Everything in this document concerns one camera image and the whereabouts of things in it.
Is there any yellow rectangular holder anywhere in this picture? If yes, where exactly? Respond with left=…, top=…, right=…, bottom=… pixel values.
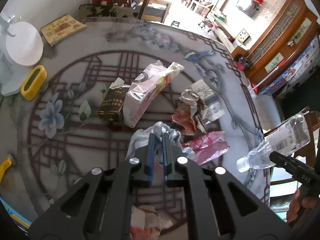
left=21, top=65, right=47, bottom=101

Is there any pink foil snack bag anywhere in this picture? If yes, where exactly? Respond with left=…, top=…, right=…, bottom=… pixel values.
left=182, top=131, right=229, bottom=165

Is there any patterned tablecloth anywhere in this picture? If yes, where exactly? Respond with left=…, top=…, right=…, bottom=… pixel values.
left=1, top=18, right=270, bottom=221

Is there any colourful printed cardboard box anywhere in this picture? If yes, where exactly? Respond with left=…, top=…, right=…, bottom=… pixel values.
left=259, top=35, right=319, bottom=95

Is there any pink white snack package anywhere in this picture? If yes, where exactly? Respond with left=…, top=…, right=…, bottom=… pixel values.
left=123, top=60, right=184, bottom=128

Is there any clear plastic water bottle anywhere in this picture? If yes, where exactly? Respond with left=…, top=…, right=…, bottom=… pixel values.
left=236, top=113, right=310, bottom=173

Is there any right hand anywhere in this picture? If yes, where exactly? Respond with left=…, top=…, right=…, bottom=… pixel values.
left=286, top=188, right=319, bottom=223

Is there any red brown paper wad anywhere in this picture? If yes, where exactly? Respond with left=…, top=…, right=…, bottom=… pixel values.
left=171, top=103, right=208, bottom=136

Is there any crumpled grey white wrapper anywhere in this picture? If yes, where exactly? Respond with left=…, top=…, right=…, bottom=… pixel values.
left=180, top=80, right=225, bottom=125

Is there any blue yellow box edge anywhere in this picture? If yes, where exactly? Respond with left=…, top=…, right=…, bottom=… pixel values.
left=1, top=198, right=31, bottom=230

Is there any wooden cabinet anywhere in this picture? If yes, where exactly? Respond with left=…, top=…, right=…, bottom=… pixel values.
left=232, top=0, right=319, bottom=91

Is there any white blue plastic bag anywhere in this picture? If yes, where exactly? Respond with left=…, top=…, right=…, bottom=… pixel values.
left=126, top=121, right=196, bottom=162

